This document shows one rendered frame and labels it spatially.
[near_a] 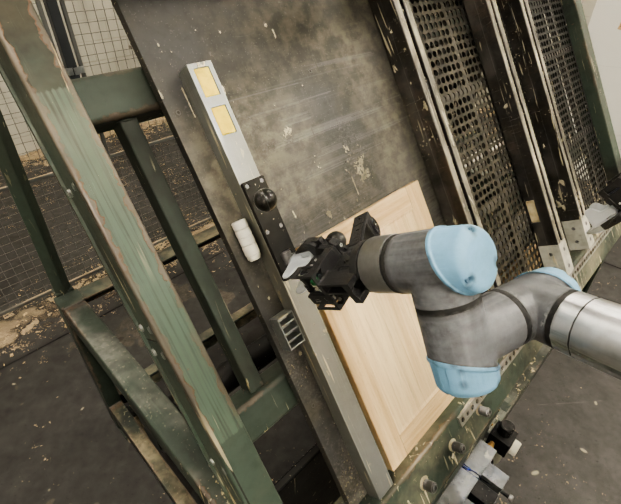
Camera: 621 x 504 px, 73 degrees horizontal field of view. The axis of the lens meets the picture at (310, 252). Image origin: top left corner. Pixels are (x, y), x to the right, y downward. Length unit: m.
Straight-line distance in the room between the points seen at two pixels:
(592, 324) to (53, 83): 0.74
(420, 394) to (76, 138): 0.92
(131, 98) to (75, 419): 1.89
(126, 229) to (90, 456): 1.74
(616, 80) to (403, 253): 4.29
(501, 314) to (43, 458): 2.18
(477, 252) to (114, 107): 0.63
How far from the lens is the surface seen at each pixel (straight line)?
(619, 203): 1.14
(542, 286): 0.58
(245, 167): 0.80
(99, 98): 0.83
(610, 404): 2.71
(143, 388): 1.42
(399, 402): 1.09
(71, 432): 2.45
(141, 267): 0.69
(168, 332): 0.71
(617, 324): 0.54
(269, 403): 0.91
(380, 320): 1.01
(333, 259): 0.60
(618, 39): 4.67
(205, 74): 0.83
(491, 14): 1.60
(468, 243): 0.45
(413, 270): 0.48
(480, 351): 0.51
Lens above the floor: 1.87
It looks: 36 degrees down
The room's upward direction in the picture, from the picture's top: straight up
